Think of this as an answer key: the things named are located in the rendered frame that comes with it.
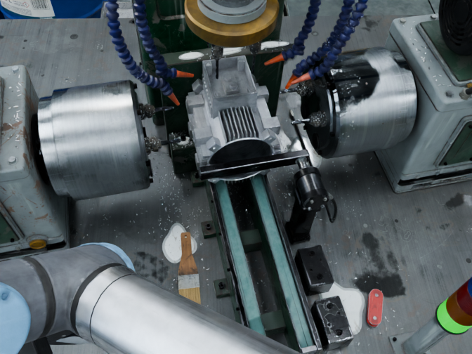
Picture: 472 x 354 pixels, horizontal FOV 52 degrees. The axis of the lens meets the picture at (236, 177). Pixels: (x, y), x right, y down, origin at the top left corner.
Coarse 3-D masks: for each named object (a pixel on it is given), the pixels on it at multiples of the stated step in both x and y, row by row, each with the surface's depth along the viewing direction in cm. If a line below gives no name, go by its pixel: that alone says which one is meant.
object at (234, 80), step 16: (224, 64) 112; (240, 64) 111; (208, 80) 107; (224, 80) 109; (240, 80) 111; (208, 96) 109; (224, 96) 104; (240, 96) 105; (256, 96) 106; (224, 112) 108
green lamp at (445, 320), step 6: (444, 306) 87; (438, 312) 90; (444, 312) 87; (438, 318) 89; (444, 318) 88; (450, 318) 86; (444, 324) 88; (450, 324) 87; (456, 324) 86; (450, 330) 88; (456, 330) 87; (462, 330) 87
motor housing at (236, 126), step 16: (192, 112) 113; (208, 112) 111; (240, 112) 106; (256, 112) 111; (192, 128) 113; (224, 128) 106; (240, 128) 104; (256, 128) 105; (224, 144) 104; (240, 144) 122; (256, 144) 119; (272, 144) 109; (208, 160) 108; (224, 160) 119; (224, 176) 116; (240, 176) 117
